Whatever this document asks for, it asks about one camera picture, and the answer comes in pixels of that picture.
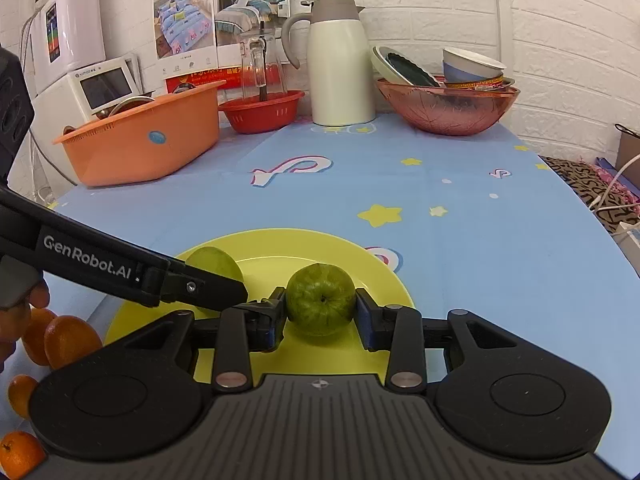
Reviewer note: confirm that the white thermos jug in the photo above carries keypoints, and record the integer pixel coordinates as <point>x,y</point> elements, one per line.
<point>338,63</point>

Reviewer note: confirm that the white power adapter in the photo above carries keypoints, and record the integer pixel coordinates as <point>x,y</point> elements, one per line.
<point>627,237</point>

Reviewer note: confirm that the large orange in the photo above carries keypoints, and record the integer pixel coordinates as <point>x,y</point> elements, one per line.
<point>68,339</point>
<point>33,338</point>

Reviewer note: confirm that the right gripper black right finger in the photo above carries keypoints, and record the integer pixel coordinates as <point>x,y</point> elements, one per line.
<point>495,391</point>

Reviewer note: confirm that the white water purifier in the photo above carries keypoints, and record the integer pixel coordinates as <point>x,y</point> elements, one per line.
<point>66,36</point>

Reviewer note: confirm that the red plastic basket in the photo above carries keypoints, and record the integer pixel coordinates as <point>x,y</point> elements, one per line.
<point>251,115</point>

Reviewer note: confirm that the blue patterned tablecloth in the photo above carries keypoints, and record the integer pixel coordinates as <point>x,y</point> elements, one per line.
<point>477,223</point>

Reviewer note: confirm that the orange plastic basket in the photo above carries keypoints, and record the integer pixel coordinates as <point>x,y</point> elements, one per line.
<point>148,141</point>

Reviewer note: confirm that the yellow plastic plate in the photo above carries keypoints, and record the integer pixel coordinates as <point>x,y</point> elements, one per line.
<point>269,257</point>

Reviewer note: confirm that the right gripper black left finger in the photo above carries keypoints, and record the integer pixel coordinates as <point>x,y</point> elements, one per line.
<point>151,388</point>

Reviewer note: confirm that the glass pitcher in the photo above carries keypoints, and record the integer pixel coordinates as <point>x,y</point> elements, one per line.
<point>261,70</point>

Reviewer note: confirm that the pink glass bowl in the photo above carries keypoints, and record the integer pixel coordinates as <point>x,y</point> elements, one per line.
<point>445,111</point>

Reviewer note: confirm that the green guava fruit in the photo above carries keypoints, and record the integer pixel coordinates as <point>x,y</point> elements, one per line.
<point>320,300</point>

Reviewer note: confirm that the smooth green fruit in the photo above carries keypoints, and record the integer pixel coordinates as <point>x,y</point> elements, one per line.
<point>216,261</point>

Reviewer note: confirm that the stemmed tangerine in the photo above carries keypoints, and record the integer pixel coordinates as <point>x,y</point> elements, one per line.
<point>21,453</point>

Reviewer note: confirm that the cardboard box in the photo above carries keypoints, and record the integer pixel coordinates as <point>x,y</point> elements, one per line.
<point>629,147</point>

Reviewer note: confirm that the white blue ceramic bowl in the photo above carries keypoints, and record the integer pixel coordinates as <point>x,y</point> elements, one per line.
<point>461,65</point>

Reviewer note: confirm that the small tangerine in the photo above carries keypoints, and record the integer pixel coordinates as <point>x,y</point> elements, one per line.
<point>20,389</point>

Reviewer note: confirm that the person's left hand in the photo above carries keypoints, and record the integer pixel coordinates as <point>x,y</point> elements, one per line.
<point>14,322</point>

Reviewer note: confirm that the bedding poster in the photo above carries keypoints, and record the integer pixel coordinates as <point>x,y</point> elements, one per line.
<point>200,41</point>

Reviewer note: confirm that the white countertop appliance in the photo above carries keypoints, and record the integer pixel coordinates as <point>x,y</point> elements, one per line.
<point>76,98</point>

